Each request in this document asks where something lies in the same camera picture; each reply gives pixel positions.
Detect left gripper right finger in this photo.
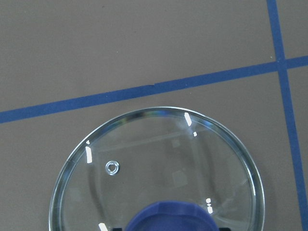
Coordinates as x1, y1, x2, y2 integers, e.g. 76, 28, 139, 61
218, 227, 229, 231

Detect glass lid with blue knob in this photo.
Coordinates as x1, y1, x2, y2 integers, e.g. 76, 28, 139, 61
49, 107, 265, 231

